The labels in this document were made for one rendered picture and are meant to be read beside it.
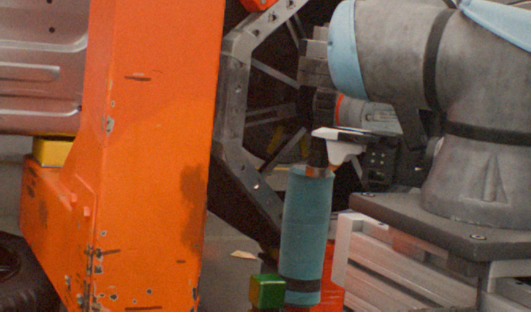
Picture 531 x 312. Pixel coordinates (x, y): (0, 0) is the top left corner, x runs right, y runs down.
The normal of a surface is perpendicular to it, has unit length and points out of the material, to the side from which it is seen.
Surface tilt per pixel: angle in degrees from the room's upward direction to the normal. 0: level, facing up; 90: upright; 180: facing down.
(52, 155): 90
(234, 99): 90
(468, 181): 72
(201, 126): 90
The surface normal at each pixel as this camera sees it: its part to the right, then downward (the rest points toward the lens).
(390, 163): -0.36, 0.08
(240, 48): 0.40, 0.16
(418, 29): -0.39, -0.48
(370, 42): -0.49, -0.15
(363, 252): -0.88, -0.04
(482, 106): -0.57, 0.04
